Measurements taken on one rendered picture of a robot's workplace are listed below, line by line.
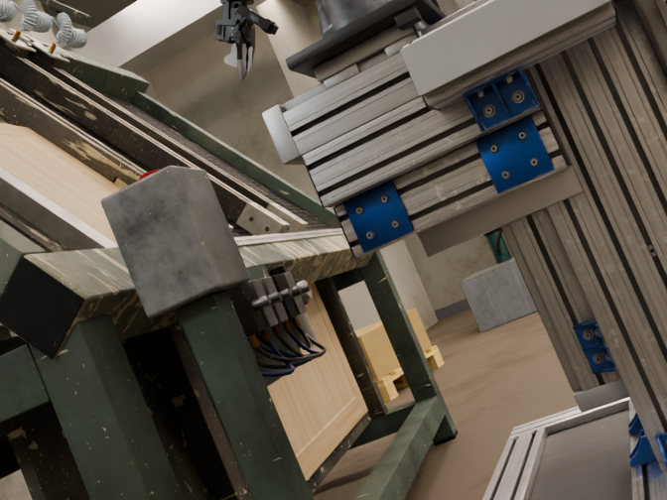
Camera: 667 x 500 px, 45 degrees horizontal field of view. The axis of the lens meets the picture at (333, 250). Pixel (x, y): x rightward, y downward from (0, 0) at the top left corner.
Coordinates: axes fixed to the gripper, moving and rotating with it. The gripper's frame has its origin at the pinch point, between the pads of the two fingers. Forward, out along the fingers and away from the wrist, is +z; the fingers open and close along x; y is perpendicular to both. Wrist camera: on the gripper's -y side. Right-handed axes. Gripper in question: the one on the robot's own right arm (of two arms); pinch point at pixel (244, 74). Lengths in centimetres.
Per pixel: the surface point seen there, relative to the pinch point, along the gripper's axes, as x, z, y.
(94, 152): 33.0, 22.3, 22.7
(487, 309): -420, 127, -7
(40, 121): 34, 16, 38
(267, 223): -12.5, 40.1, -2.7
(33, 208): 81, 33, 1
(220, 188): -11.7, 31.1, 12.0
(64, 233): 80, 37, -5
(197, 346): 99, 48, -43
